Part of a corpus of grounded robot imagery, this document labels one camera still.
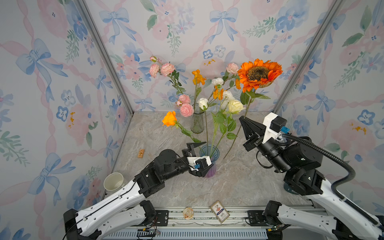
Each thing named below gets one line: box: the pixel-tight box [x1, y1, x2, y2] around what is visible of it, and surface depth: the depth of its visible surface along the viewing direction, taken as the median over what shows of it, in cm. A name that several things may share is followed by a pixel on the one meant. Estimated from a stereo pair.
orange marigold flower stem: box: [223, 58, 283, 160], surface depth 35 cm
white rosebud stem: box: [197, 98, 209, 156], surface depth 70 cm
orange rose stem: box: [162, 111, 201, 143], surface depth 64 cm
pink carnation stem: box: [175, 94, 194, 118], surface depth 79 cm
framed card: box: [210, 200, 231, 224], surface depth 76 cm
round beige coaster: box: [182, 207, 194, 220], surface depth 78 cm
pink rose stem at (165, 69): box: [149, 55, 186, 95], surface depth 78 cm
